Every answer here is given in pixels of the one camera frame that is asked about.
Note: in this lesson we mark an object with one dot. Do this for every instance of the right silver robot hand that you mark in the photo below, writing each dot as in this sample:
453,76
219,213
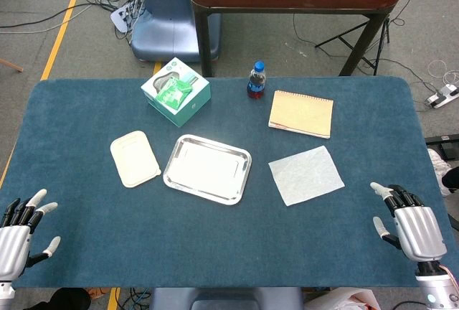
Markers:
419,231

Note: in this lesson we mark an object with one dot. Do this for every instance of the wooden stick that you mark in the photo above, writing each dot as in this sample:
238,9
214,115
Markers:
10,65

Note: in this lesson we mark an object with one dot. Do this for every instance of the green snack packet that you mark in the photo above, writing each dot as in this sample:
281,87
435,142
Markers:
172,94

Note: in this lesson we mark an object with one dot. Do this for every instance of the blue felt table mat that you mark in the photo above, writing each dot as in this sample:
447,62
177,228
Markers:
215,245

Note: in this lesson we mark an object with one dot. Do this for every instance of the blue grey robot torso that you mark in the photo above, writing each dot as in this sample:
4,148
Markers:
226,299

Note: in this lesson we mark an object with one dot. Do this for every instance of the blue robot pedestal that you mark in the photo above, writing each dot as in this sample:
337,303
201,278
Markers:
165,19

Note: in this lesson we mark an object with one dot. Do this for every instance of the black tripod stand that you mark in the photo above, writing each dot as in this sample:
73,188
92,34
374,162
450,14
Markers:
380,48

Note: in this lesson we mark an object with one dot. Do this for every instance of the white shoe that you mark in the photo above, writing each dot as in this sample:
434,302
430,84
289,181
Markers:
438,166

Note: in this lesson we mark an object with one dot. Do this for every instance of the black metal stand base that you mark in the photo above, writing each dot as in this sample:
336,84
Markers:
444,145

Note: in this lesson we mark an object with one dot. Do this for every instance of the teal cardboard box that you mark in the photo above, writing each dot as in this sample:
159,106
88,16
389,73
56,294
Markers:
190,105

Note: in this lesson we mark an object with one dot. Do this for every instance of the white plastic bag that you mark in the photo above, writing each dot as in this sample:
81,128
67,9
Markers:
340,299

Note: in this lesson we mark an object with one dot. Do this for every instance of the white power strip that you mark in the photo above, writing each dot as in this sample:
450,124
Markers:
443,95

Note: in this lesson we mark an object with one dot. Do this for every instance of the cola bottle blue cap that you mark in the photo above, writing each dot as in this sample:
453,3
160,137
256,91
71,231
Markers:
255,85

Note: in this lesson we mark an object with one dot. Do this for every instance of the white paper sheet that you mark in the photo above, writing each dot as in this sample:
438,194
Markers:
306,175

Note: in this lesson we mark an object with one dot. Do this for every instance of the black bag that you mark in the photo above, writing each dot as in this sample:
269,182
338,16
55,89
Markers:
64,299

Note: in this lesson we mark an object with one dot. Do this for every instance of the stainless steel tray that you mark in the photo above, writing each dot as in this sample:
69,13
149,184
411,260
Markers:
208,168

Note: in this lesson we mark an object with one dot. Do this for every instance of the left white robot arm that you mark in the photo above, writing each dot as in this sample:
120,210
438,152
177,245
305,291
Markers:
5,295

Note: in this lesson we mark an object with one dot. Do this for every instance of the cream plastic container lid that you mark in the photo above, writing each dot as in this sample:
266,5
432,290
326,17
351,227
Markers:
134,157

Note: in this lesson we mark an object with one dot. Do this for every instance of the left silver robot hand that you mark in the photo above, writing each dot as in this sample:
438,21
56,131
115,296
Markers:
14,242

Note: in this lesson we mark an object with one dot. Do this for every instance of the tan spiral notebook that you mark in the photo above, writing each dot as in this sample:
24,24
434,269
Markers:
301,114

